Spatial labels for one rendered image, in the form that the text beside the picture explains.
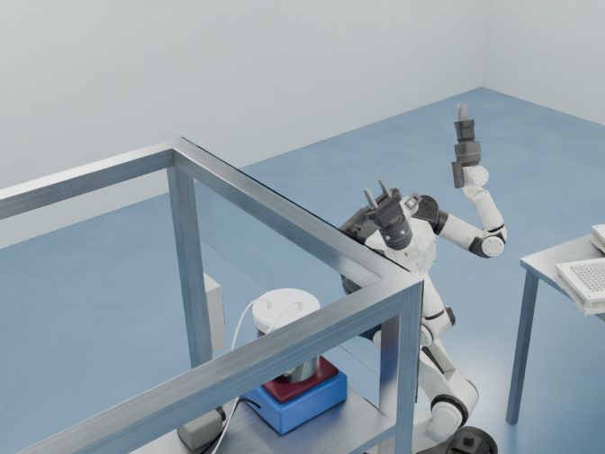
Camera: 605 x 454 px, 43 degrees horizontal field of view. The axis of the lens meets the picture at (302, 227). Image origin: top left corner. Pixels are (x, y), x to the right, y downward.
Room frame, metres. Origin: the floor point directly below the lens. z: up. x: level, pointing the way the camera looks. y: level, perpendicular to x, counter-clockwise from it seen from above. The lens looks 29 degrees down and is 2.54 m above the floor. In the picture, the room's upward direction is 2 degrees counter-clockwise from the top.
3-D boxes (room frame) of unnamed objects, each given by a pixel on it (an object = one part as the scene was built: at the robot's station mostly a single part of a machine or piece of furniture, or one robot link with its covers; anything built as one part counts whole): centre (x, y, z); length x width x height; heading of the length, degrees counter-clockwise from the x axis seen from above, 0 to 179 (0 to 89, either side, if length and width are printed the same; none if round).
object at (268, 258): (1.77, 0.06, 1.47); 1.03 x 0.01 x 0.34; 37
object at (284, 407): (1.43, 0.05, 1.32); 0.21 x 0.20 x 0.09; 37
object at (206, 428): (1.30, 0.24, 1.31); 0.10 x 0.07 x 0.06; 127
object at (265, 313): (1.42, 0.04, 1.46); 0.15 x 0.15 x 0.19
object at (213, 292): (2.22, 0.35, 0.98); 0.17 x 0.06 x 0.26; 37
